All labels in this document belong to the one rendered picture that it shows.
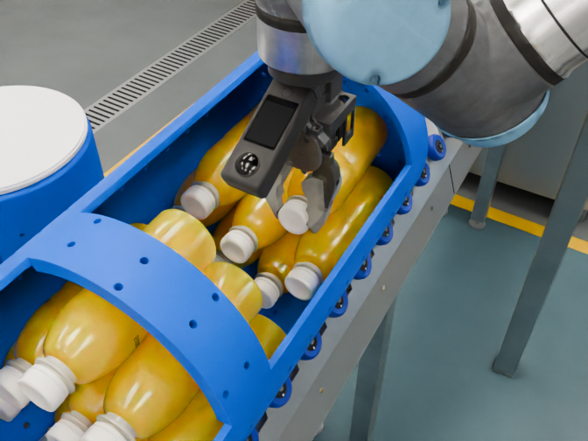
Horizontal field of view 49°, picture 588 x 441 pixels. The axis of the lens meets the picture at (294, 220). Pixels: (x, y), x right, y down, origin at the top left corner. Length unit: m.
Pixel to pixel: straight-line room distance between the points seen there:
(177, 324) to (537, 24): 0.35
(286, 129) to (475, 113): 0.18
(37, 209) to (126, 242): 0.46
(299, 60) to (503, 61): 0.18
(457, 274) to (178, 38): 1.96
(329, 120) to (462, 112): 0.17
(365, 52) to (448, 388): 1.59
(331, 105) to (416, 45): 0.24
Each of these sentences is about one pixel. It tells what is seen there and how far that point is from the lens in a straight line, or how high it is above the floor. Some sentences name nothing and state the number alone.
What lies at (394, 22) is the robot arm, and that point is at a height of 1.43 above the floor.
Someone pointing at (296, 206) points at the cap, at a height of 1.13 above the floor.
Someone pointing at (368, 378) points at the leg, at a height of 0.38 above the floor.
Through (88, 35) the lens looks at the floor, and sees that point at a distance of 3.63.
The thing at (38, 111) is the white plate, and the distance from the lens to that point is 1.12.
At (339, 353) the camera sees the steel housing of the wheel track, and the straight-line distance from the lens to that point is 0.90.
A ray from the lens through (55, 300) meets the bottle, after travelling 0.66.
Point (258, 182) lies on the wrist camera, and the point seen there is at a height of 1.24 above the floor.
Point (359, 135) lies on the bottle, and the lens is 0.82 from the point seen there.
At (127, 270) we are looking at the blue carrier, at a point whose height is 1.23.
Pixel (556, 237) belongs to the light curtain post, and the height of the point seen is 0.56.
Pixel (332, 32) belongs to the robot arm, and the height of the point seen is 1.43.
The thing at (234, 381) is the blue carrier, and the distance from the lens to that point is 0.57.
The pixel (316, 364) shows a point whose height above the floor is 0.92.
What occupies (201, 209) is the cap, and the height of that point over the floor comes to 1.12.
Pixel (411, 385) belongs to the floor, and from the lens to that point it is 1.95.
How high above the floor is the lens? 1.63
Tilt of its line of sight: 44 degrees down
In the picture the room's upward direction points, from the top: straight up
